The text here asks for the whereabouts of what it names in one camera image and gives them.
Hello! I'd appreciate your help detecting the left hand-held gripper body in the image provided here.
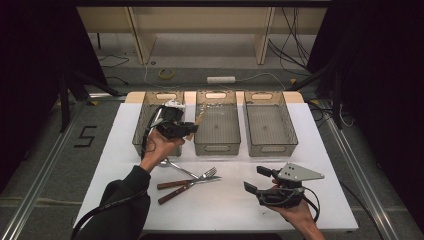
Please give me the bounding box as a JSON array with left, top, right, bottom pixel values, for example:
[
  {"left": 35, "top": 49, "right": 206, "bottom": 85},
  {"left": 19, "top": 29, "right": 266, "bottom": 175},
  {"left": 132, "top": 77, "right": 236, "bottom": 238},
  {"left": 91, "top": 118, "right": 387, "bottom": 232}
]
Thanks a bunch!
[{"left": 154, "top": 98, "right": 186, "bottom": 140}]

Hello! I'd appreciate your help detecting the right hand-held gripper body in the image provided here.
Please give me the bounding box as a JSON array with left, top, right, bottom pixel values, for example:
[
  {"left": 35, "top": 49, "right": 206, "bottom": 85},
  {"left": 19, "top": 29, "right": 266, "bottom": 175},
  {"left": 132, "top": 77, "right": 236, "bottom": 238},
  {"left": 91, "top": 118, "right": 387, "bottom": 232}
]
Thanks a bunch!
[{"left": 255, "top": 162, "right": 325, "bottom": 210}]

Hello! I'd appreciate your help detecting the clear amber plastic spoon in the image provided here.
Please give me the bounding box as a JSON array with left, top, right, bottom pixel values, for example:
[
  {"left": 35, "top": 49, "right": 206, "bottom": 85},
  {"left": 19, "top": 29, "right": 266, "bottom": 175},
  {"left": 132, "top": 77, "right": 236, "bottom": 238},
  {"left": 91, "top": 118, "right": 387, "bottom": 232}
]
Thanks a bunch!
[{"left": 186, "top": 113, "right": 205, "bottom": 141}]

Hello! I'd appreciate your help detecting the smoky clear plastic bin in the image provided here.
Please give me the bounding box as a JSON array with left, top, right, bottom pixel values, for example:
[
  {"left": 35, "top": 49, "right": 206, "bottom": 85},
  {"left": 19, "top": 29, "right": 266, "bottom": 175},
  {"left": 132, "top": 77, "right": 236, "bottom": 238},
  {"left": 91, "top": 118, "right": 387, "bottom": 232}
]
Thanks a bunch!
[
  {"left": 131, "top": 90, "right": 186, "bottom": 157},
  {"left": 193, "top": 90, "right": 242, "bottom": 157},
  {"left": 243, "top": 90, "right": 299, "bottom": 158}
]

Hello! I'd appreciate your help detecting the metal spoon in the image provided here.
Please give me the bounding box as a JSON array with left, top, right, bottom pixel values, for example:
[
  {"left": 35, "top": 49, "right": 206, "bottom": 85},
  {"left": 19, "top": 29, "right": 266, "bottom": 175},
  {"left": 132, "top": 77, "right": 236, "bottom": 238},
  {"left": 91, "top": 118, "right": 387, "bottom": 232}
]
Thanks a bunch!
[{"left": 159, "top": 158, "right": 200, "bottom": 180}]

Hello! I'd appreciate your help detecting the wooden-handled table knife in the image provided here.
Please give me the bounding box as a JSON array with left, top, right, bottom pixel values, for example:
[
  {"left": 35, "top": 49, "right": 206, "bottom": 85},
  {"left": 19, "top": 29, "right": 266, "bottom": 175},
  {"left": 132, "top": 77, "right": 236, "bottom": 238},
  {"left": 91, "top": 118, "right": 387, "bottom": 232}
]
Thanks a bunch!
[{"left": 156, "top": 176, "right": 223, "bottom": 191}]

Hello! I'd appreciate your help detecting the wooden-handled fork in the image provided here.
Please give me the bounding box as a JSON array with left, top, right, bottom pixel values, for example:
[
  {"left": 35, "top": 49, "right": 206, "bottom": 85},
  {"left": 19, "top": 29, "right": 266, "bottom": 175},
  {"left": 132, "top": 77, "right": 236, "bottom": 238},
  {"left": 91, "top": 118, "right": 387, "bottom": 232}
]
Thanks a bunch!
[{"left": 157, "top": 166, "right": 218, "bottom": 206}]

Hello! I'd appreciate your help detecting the person's left hand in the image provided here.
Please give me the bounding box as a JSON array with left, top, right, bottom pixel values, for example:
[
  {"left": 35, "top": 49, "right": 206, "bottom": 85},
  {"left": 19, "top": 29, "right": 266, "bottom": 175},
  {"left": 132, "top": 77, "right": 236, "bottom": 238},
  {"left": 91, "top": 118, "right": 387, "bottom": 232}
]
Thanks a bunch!
[{"left": 141, "top": 129, "right": 186, "bottom": 168}]

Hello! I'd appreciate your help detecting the person's right hand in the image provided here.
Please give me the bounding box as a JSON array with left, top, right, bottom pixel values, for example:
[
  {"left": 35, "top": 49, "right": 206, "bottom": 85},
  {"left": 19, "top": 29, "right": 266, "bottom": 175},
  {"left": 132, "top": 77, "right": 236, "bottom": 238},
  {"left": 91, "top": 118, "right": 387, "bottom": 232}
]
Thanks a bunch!
[{"left": 268, "top": 199, "right": 316, "bottom": 230}]

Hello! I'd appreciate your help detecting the white table cover sheet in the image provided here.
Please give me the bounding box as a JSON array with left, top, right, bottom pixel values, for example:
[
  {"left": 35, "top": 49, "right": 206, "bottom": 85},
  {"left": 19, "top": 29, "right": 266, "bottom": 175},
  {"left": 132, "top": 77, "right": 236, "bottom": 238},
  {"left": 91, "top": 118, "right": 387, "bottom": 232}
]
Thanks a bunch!
[{"left": 72, "top": 101, "right": 359, "bottom": 233}]

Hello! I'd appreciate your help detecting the yellow tape roll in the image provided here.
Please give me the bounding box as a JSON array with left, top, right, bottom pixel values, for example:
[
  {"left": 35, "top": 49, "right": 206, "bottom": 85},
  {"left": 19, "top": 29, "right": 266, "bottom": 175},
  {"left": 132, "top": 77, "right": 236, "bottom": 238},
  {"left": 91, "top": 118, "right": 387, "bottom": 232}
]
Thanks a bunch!
[{"left": 158, "top": 68, "right": 176, "bottom": 81}]

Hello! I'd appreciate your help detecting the white power strip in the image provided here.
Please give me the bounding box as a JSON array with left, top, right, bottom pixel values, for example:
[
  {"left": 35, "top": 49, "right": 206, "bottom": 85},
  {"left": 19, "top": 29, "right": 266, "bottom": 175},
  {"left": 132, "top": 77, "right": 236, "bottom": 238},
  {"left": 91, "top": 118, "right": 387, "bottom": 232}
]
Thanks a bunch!
[{"left": 206, "top": 76, "right": 236, "bottom": 85}]

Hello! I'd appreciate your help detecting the black metal stand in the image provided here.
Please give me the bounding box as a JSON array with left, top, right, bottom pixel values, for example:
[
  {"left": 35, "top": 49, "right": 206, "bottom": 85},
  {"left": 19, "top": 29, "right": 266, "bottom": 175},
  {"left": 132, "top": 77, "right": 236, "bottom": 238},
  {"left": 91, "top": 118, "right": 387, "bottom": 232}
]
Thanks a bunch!
[
  {"left": 58, "top": 69, "right": 121, "bottom": 133},
  {"left": 286, "top": 63, "right": 344, "bottom": 129}
]

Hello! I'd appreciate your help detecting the light wooden bench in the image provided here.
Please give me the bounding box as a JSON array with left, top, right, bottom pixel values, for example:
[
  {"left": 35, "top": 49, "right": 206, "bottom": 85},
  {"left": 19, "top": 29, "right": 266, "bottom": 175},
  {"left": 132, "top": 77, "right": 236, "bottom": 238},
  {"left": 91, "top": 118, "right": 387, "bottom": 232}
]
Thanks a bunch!
[{"left": 77, "top": 6, "right": 328, "bottom": 66}]

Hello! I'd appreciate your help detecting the black curtain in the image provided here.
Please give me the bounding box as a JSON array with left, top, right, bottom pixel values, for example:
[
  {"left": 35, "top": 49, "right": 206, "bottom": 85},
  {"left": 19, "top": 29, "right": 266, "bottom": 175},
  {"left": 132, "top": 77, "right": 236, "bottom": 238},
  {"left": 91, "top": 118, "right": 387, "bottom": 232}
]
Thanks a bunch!
[
  {"left": 0, "top": 0, "right": 109, "bottom": 194},
  {"left": 306, "top": 0, "right": 424, "bottom": 231}
]

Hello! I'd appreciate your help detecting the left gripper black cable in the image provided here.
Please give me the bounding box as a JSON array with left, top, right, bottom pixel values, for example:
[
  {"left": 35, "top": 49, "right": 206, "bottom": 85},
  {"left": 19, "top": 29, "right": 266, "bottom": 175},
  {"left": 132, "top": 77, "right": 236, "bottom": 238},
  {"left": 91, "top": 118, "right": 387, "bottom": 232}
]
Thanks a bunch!
[{"left": 70, "top": 105, "right": 166, "bottom": 240}]

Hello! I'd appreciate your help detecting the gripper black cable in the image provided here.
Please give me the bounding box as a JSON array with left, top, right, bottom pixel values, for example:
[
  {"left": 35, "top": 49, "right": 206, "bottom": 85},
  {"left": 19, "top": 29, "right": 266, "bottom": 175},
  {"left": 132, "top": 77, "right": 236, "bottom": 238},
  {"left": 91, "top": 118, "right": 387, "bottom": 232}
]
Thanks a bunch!
[
  {"left": 301, "top": 186, "right": 322, "bottom": 224},
  {"left": 70, "top": 105, "right": 166, "bottom": 240}
]

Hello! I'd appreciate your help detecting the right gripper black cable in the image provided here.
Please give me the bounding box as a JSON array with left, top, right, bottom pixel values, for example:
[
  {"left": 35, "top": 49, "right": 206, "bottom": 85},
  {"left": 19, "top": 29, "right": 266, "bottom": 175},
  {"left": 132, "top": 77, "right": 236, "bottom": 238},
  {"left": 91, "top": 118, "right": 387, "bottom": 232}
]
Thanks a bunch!
[{"left": 301, "top": 186, "right": 322, "bottom": 224}]

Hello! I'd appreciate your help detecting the aluminium floor rail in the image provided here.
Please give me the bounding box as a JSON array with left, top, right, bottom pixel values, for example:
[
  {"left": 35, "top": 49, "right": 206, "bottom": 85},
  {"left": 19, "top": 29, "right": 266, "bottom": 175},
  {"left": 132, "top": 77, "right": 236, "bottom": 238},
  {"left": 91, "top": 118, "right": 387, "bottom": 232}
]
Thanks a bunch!
[
  {"left": 319, "top": 99, "right": 401, "bottom": 240},
  {"left": 0, "top": 99, "right": 84, "bottom": 240}
]

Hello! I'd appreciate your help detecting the thick black floor cable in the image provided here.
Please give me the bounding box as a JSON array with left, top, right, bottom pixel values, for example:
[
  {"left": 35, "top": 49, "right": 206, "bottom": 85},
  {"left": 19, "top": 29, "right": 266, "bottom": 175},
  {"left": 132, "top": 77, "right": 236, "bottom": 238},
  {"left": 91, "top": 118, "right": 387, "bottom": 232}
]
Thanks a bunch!
[{"left": 339, "top": 181, "right": 385, "bottom": 240}]

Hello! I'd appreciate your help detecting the thin black floor cable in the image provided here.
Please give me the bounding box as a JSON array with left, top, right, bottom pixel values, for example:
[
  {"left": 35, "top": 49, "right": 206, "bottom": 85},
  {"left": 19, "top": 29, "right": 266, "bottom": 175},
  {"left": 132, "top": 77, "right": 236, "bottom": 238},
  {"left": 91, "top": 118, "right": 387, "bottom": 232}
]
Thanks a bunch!
[{"left": 99, "top": 54, "right": 130, "bottom": 86}]

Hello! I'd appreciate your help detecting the bundle of black cables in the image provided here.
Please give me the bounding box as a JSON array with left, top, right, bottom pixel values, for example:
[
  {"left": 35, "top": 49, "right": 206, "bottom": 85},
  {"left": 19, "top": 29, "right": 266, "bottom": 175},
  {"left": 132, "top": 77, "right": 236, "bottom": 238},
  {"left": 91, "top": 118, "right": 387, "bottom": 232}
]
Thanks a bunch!
[{"left": 268, "top": 7, "right": 313, "bottom": 73}]

